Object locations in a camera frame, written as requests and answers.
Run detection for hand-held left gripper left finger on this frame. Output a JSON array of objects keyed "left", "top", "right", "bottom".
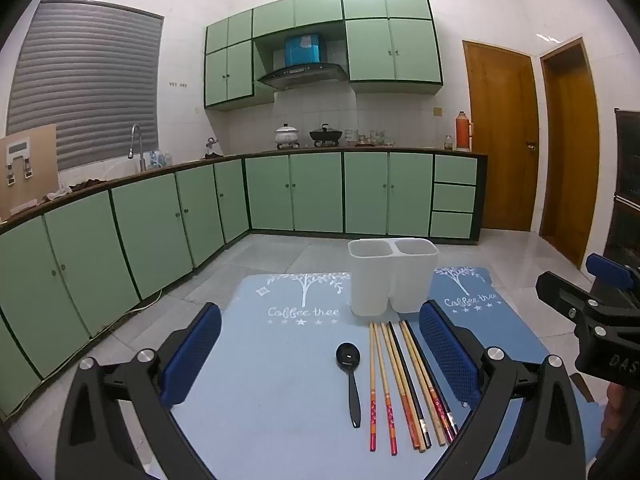
[{"left": 55, "top": 302, "right": 223, "bottom": 480}]

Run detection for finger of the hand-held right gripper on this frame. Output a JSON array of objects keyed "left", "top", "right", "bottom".
[
  {"left": 586, "top": 253, "right": 634, "bottom": 287},
  {"left": 535, "top": 272, "right": 609, "bottom": 341}
]

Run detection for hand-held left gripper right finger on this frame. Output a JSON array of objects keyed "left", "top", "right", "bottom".
[{"left": 419, "top": 300, "right": 587, "bottom": 480}]

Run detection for black chopstick gold band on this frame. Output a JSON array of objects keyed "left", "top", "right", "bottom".
[{"left": 389, "top": 322, "right": 431, "bottom": 454}]

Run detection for red-handled wooden chopstick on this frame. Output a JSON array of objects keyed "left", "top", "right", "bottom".
[{"left": 380, "top": 323, "right": 420, "bottom": 450}]

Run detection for red patterned wooden chopstick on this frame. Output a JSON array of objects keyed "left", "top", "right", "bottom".
[
  {"left": 369, "top": 323, "right": 378, "bottom": 452},
  {"left": 374, "top": 323, "right": 399, "bottom": 457}
]

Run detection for black plastic spoon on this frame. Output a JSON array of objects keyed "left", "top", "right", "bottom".
[{"left": 336, "top": 342, "right": 362, "bottom": 429}]

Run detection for white two-compartment utensil holder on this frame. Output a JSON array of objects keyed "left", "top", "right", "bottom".
[{"left": 348, "top": 239, "right": 440, "bottom": 317}]

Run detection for person's right hand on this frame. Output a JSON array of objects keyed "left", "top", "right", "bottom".
[{"left": 601, "top": 382, "right": 625, "bottom": 442}]

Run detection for dark blue printed mat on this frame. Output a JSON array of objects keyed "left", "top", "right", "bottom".
[{"left": 430, "top": 266, "right": 603, "bottom": 480}]

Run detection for light blue printed mat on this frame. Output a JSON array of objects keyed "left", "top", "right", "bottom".
[{"left": 170, "top": 271, "right": 473, "bottom": 480}]

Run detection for brown wooden door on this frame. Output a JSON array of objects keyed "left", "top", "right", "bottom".
[
  {"left": 462, "top": 40, "right": 541, "bottom": 233},
  {"left": 540, "top": 37, "right": 601, "bottom": 271}
]

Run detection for green lower kitchen cabinets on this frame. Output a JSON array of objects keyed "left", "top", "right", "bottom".
[{"left": 0, "top": 152, "right": 488, "bottom": 423}]

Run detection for green cabinet drawer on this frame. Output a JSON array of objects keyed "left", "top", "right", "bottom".
[
  {"left": 430, "top": 211, "right": 474, "bottom": 239},
  {"left": 434, "top": 155, "right": 478, "bottom": 186},
  {"left": 432, "top": 184, "right": 476, "bottom": 213}
]

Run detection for orange thermos flask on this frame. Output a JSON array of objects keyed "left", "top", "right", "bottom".
[{"left": 455, "top": 111, "right": 473, "bottom": 151}]

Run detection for dark cloth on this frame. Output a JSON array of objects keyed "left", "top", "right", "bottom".
[{"left": 42, "top": 178, "right": 108, "bottom": 203}]

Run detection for cardboard box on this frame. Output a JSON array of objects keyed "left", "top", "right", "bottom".
[{"left": 0, "top": 124, "right": 60, "bottom": 218}]

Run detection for dark kitchen countertop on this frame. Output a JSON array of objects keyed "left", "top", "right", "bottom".
[{"left": 0, "top": 146, "right": 488, "bottom": 233}]

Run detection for metal kitchen faucet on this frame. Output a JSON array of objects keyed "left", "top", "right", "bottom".
[{"left": 128, "top": 124, "right": 147, "bottom": 173}]

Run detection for row of glass jars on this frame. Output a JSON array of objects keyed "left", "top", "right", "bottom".
[{"left": 345, "top": 129, "right": 396, "bottom": 147}]

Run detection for gas stove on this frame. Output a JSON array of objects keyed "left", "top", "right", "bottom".
[{"left": 276, "top": 141, "right": 346, "bottom": 150}]

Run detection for black wok with lid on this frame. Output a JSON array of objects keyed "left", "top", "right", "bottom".
[{"left": 309, "top": 123, "right": 344, "bottom": 143}]

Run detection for grey window blind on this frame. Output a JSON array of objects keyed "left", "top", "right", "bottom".
[{"left": 6, "top": 0, "right": 165, "bottom": 172}]

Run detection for black range hood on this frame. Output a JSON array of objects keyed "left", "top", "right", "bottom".
[{"left": 257, "top": 62, "right": 349, "bottom": 92}]

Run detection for blue range hood chimney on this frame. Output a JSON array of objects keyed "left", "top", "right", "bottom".
[{"left": 285, "top": 34, "right": 321, "bottom": 67}]

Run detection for white floor cable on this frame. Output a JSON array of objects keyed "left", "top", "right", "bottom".
[{"left": 125, "top": 287, "right": 163, "bottom": 316}]

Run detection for green upper wall cabinets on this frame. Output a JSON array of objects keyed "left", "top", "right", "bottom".
[{"left": 204, "top": 0, "right": 444, "bottom": 111}]

